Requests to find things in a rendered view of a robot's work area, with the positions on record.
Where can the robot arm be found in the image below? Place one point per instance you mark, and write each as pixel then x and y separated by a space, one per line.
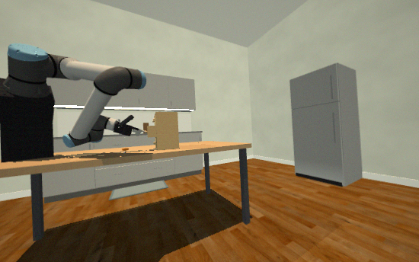
pixel 29 66

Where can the tan chest of drawers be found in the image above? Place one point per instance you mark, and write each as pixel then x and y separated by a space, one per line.
pixel 167 130

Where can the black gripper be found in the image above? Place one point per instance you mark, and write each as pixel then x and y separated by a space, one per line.
pixel 125 129

